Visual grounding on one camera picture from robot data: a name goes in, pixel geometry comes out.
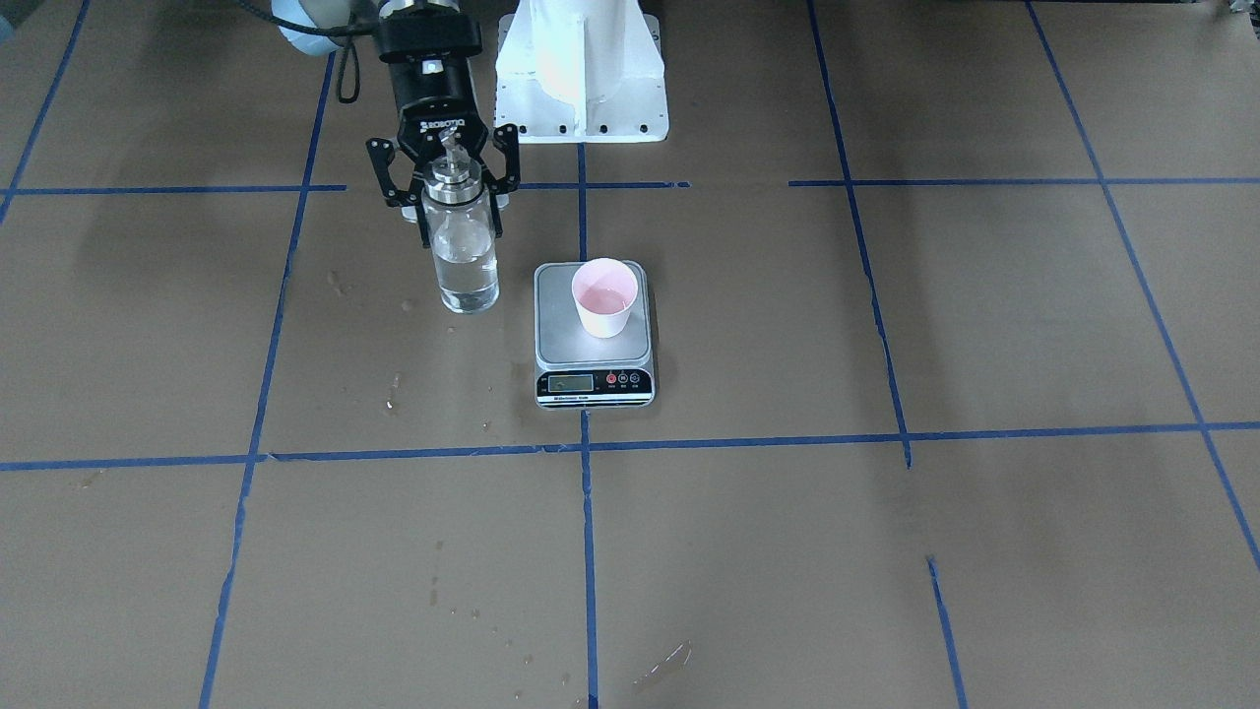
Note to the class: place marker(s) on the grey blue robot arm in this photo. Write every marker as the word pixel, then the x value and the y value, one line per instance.
pixel 322 27

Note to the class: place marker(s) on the glass sauce bottle metal spout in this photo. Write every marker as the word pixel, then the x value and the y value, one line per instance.
pixel 457 212

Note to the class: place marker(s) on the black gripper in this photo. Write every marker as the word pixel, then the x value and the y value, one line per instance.
pixel 430 98

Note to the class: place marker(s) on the silver digital kitchen scale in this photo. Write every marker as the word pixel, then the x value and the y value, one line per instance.
pixel 574 370

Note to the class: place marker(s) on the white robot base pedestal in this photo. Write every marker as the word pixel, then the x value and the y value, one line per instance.
pixel 570 72

